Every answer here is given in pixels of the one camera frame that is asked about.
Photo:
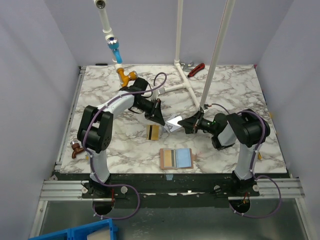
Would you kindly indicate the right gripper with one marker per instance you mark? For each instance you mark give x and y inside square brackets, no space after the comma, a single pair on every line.
[195,123]

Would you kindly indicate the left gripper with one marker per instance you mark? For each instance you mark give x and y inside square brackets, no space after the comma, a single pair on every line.
[158,117]

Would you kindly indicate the gold credit card stack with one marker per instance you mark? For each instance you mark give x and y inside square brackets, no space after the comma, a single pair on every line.
[153,132]

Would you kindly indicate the single silver VIP card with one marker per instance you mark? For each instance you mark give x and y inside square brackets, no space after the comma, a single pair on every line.
[171,124]

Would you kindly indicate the pink leather card holder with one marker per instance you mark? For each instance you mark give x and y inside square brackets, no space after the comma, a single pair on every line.
[183,158]

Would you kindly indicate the single gold card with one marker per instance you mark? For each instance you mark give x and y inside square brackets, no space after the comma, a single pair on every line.
[169,158]

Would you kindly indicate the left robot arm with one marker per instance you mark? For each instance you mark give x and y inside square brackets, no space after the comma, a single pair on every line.
[96,125]

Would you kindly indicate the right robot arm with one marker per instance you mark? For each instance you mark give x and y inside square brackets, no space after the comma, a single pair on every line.
[247,127]

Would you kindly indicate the orange valve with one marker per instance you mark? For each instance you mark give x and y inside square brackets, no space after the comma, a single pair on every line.
[131,76]

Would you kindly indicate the metal clamp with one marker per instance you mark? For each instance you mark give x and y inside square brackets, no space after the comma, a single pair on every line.
[187,65]

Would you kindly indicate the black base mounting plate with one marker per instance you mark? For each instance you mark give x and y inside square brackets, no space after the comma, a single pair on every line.
[169,190]

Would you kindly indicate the brown brass valve fitting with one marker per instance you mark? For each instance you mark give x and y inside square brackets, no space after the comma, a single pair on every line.
[76,148]

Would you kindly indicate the blue valve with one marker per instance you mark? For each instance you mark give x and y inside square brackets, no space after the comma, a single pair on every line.
[113,44]

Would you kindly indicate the blue plastic bin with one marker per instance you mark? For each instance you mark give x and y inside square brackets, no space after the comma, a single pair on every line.
[81,232]

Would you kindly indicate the white PVC pipe frame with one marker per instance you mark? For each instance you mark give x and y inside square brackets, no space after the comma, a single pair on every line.
[101,5]

